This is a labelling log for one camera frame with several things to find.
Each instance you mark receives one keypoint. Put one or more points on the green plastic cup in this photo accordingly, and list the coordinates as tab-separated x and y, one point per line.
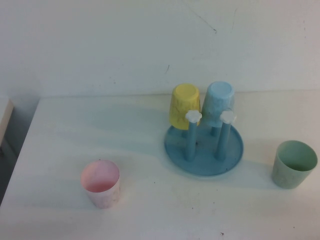
285	177

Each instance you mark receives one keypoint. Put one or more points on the beige board panel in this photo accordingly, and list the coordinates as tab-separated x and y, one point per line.
5	120

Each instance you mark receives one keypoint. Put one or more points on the pink plastic cup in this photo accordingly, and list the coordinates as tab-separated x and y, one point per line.
105	197

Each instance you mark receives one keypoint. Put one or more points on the yellow plastic cup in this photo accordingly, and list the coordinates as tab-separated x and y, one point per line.
181	102

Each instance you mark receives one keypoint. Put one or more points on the blue cup stand with pegs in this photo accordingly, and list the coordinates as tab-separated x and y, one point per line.
205	165

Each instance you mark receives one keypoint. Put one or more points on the light blue plastic cup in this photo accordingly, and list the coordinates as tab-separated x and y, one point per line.
217	100

